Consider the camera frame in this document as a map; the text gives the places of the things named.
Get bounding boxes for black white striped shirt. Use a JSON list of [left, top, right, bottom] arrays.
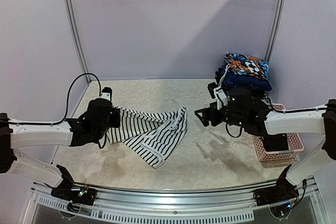
[[107, 107, 188, 169]]

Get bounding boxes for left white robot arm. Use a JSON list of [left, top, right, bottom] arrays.
[[1, 98, 121, 200]]

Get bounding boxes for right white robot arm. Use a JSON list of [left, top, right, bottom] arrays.
[[194, 88, 335, 201]]

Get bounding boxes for pink plastic laundry basket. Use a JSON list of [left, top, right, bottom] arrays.
[[251, 103, 305, 162]]

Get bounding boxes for black printed folded garment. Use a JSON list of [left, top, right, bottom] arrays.
[[221, 80, 267, 98]]

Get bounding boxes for dark blue folded garment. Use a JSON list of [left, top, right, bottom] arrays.
[[223, 70, 272, 92]]

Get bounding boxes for blue orange patterned shorts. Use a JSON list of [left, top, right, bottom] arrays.
[[224, 53, 270, 81]]

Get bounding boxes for black garment in basket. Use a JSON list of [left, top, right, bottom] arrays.
[[263, 134, 289, 152]]

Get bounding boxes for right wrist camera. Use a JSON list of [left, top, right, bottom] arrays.
[[207, 82, 228, 110]]

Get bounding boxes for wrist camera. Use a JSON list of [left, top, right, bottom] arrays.
[[207, 82, 228, 110], [100, 87, 112, 102]]

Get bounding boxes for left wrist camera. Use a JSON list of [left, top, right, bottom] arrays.
[[100, 87, 112, 102]]

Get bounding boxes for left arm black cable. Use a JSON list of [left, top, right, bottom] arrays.
[[5, 73, 108, 150]]

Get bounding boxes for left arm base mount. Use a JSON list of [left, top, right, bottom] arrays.
[[51, 165, 97, 206]]

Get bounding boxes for aluminium front rail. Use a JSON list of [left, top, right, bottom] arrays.
[[23, 178, 328, 223]]

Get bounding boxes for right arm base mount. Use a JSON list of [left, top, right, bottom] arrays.
[[253, 175, 302, 209]]

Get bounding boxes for right aluminium corner post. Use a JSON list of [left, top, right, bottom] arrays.
[[265, 0, 285, 62]]

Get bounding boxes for aluminium corner post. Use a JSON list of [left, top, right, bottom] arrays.
[[265, 0, 285, 62], [64, 0, 89, 73]]

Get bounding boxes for left aluminium corner post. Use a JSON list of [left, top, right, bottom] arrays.
[[64, 0, 89, 73]]

